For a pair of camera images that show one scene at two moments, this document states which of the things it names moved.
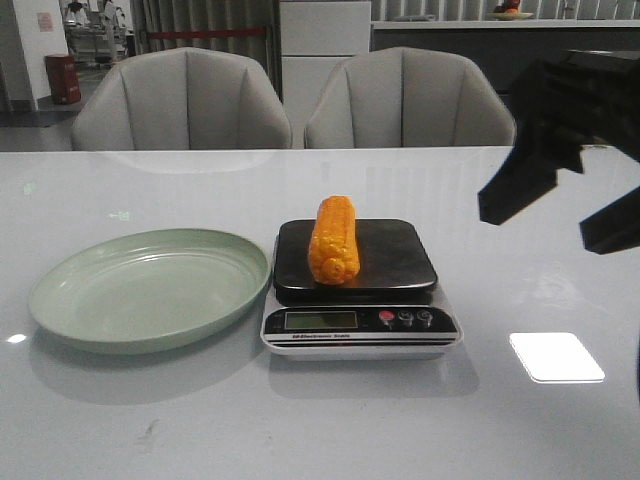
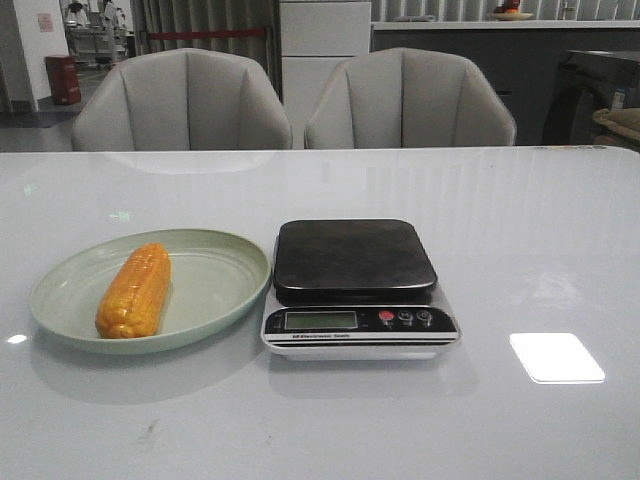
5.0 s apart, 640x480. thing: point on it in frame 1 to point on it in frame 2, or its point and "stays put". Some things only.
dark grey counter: [502, 49] stays put
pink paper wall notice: [45, 21] stays put
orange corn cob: [333, 255] to [134, 298]
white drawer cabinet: [315, 37] stays put
